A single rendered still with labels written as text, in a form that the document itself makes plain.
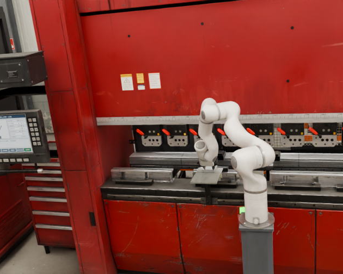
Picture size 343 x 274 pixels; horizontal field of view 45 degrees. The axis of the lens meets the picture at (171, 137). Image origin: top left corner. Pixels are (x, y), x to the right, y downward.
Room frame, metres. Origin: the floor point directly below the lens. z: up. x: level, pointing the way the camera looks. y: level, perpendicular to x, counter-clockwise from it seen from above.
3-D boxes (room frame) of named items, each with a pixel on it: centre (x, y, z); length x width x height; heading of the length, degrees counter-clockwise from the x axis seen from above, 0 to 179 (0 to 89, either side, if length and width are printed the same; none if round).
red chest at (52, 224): (3.64, 1.05, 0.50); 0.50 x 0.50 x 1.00; 72
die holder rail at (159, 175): (3.01, 0.26, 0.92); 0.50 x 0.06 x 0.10; 72
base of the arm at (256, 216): (2.01, -0.41, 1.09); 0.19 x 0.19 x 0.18
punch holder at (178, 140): (2.91, -0.05, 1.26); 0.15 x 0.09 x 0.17; 72
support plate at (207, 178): (2.70, -0.22, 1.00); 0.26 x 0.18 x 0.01; 162
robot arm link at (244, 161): (2.00, -0.38, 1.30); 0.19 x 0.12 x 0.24; 109
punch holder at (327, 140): (2.59, -1.00, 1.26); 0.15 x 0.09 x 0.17; 72
